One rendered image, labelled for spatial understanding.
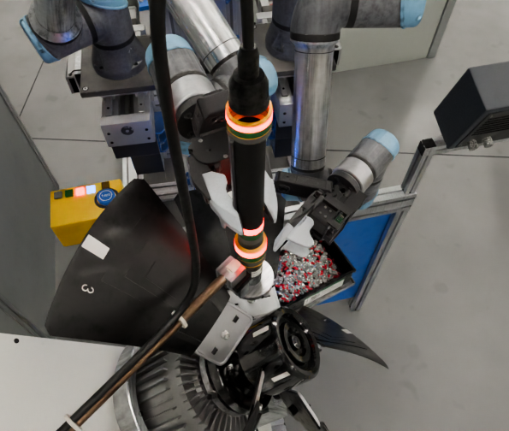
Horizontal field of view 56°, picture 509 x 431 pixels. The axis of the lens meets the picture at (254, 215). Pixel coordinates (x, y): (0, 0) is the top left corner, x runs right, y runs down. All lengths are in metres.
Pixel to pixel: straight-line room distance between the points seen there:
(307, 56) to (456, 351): 1.54
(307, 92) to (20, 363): 0.68
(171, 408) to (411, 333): 1.50
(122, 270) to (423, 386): 1.64
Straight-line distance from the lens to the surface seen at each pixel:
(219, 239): 0.89
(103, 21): 1.33
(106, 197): 1.11
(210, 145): 0.62
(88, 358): 0.85
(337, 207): 0.91
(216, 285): 0.64
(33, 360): 0.80
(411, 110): 2.90
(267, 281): 0.74
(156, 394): 0.81
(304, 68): 0.97
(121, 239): 0.64
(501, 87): 1.19
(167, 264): 0.66
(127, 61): 1.41
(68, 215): 1.13
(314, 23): 0.95
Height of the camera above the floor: 1.96
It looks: 57 degrees down
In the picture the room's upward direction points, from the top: straight up
